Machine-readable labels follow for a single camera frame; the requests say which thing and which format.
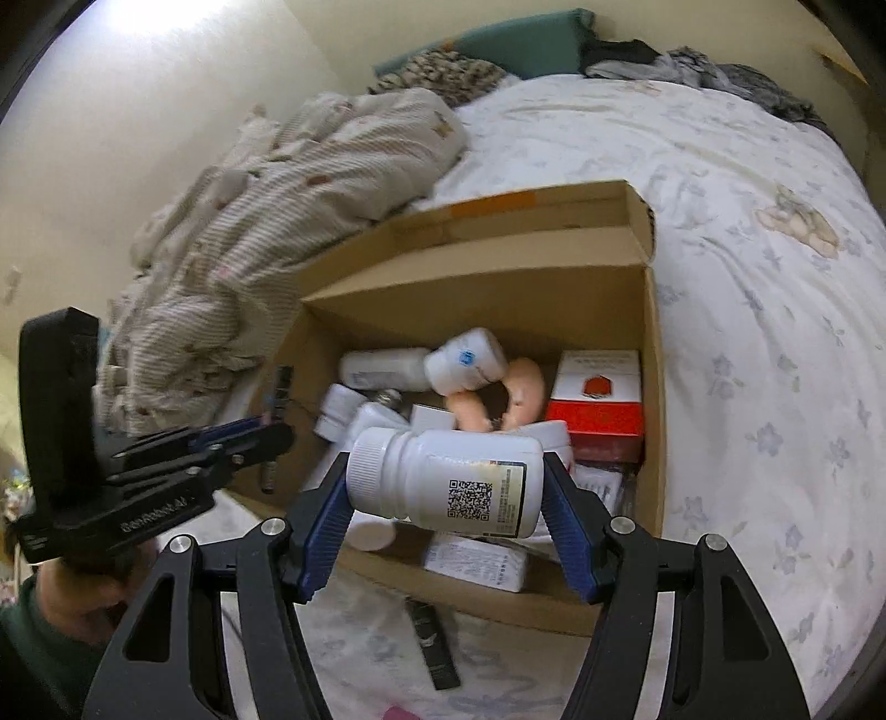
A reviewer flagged cardboard box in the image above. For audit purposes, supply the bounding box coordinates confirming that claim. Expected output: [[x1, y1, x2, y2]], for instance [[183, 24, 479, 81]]
[[244, 179, 667, 639]]

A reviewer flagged dark stick packet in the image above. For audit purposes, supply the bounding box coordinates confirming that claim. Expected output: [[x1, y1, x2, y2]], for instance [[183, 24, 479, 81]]
[[404, 598, 462, 692]]

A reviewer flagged grey garment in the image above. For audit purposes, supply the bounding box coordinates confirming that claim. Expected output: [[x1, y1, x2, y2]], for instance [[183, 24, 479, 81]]
[[587, 45, 722, 89]]

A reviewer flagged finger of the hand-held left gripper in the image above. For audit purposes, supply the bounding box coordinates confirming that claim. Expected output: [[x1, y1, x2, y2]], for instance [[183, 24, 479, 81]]
[[104, 422, 296, 490], [111, 415, 275, 462]]

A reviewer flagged bed with floral sheet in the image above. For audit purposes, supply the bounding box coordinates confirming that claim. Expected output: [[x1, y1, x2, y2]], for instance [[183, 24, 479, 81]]
[[156, 71, 886, 720]]

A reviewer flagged dark slim stick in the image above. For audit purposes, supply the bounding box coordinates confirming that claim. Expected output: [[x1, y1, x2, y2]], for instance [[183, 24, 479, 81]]
[[259, 364, 296, 494]]

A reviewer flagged long white bottle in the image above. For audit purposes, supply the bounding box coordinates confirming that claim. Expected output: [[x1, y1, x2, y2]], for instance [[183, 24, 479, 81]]
[[338, 347, 452, 393]]

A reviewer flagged teal cushion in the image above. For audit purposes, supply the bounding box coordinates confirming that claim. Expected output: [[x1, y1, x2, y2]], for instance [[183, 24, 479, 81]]
[[374, 8, 597, 81]]

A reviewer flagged white bottle blue label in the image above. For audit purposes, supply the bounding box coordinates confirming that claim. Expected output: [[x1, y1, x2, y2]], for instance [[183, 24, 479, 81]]
[[423, 327, 511, 393]]

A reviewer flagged black garment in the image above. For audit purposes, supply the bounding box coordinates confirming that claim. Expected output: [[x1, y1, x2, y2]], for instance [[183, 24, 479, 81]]
[[580, 37, 663, 71]]

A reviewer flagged dark patterned garment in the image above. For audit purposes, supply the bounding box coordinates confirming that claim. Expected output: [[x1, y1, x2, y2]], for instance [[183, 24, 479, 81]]
[[704, 62, 843, 141]]

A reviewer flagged white pill bottle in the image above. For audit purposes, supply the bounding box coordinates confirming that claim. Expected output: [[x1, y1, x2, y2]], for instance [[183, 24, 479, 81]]
[[345, 426, 545, 542]]

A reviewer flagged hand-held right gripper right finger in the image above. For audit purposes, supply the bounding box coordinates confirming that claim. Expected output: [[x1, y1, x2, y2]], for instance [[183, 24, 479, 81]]
[[540, 450, 812, 720]]

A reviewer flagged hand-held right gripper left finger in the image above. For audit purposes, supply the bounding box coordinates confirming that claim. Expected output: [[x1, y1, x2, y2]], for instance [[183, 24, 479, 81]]
[[81, 449, 356, 720]]

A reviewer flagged red and white box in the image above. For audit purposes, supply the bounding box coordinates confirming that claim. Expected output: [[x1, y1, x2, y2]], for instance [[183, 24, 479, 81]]
[[544, 349, 646, 445]]

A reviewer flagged leopard print cloth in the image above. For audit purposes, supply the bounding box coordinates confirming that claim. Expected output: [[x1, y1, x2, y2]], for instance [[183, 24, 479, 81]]
[[365, 48, 511, 106]]

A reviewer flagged striped crumpled blanket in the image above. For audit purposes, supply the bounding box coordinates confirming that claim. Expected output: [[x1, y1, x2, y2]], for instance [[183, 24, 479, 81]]
[[92, 86, 473, 439]]

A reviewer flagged beige curved massager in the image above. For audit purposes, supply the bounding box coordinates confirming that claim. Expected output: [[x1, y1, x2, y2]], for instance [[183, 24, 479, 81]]
[[443, 356, 549, 436]]

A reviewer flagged person's left forearm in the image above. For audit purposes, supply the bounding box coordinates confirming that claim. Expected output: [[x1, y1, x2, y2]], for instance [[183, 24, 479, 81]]
[[0, 573, 115, 720]]

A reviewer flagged white round cap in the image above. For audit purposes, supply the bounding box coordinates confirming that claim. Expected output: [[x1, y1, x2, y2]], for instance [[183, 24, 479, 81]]
[[344, 513, 397, 553]]

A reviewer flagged wooden board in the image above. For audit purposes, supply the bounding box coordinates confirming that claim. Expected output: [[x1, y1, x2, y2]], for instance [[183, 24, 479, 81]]
[[815, 44, 871, 89]]

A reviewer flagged person's left hand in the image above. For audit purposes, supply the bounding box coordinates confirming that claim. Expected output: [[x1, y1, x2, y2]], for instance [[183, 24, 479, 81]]
[[38, 550, 154, 628]]

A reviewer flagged white medicine box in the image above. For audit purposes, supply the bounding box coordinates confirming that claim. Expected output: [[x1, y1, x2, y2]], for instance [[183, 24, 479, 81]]
[[421, 532, 532, 594]]

